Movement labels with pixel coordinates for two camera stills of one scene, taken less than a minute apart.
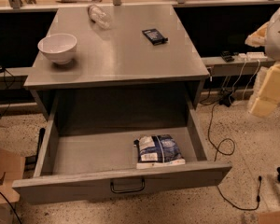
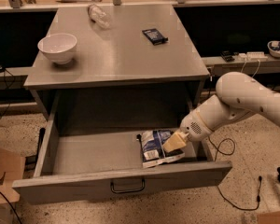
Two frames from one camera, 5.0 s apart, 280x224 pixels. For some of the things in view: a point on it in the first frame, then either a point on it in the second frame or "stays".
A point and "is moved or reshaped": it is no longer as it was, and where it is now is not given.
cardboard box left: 7,169 stays
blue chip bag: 158,150 is moved or reshaped
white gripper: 278,38 -> 193,126
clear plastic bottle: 99,16 stays
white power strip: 252,55 stays
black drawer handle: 128,190 stays
